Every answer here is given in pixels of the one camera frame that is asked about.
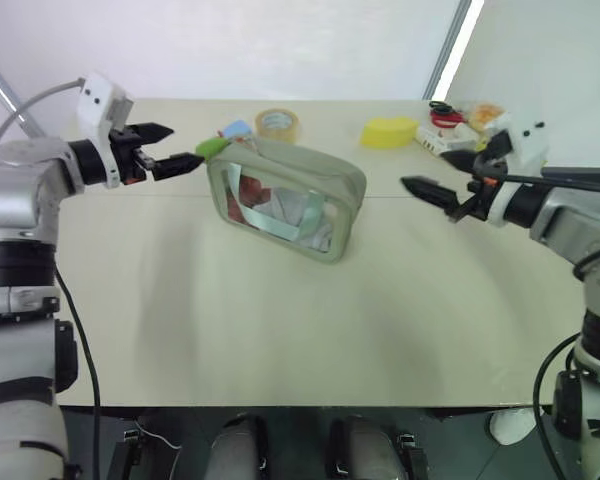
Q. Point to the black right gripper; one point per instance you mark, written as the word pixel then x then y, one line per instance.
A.
pixel 484 192

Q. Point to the blue and white packet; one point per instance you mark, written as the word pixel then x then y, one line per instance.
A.
pixel 237 131

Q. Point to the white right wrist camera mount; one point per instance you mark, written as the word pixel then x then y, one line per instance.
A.
pixel 527 140

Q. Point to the white rounded object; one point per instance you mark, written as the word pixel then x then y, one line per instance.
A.
pixel 511 425

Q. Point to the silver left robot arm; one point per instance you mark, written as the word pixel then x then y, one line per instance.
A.
pixel 15 200

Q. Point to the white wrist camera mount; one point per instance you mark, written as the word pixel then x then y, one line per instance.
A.
pixel 527 140
pixel 97 100

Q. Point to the white vertical frame strip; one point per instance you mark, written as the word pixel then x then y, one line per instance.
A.
pixel 452 45

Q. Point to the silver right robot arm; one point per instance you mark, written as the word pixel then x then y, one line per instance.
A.
pixel 575 225

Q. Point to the white cloth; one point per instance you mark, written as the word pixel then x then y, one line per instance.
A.
pixel 290 210

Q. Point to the olive green clear pouch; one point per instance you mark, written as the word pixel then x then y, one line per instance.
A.
pixel 330 185

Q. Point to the silver metal pole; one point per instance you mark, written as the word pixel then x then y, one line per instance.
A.
pixel 2 87

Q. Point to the clear packing tape roll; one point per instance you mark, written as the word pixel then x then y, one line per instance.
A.
pixel 279 125

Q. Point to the yellow sponge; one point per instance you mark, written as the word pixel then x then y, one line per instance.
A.
pixel 387 132

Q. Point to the orange snack packet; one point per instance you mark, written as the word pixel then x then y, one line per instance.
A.
pixel 485 116

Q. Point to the dark red cloth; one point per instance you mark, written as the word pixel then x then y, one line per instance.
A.
pixel 247 195

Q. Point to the green plastic item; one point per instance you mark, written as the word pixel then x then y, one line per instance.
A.
pixel 211 146

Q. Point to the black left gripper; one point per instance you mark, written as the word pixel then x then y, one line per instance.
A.
pixel 130 160

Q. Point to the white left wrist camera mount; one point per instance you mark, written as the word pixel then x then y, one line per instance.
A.
pixel 97 100

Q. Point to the red and black scissors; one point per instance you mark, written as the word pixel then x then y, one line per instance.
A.
pixel 445 116

